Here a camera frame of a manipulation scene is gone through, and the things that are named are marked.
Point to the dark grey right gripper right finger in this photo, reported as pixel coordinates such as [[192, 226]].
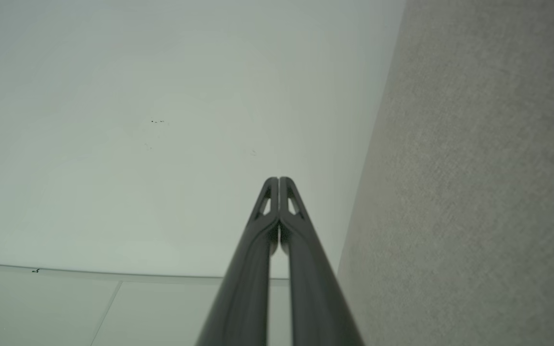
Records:
[[315, 288]]

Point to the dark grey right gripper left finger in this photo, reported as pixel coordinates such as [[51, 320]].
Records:
[[243, 288]]

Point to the grey fabric sofa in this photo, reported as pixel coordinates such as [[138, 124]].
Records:
[[474, 192]]

